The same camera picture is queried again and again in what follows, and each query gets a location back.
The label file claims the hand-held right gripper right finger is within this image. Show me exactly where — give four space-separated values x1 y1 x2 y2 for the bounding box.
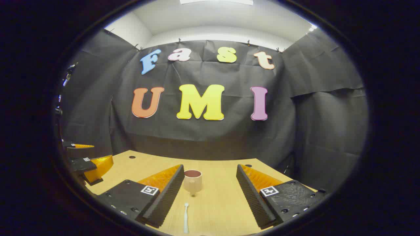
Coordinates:
236 164 327 230

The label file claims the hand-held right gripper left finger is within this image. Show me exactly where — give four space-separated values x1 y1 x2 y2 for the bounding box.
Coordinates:
97 164 185 229

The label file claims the beige cup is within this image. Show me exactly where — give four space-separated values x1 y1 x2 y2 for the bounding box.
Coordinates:
183 169 203 197

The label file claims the wooden desktop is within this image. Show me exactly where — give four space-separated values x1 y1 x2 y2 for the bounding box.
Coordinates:
84 150 319 236

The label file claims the black backdrop cloth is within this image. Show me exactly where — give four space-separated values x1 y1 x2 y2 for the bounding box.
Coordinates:
59 28 369 194

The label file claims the dark metal bracket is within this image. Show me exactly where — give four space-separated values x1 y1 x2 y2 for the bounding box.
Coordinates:
55 62 78 116

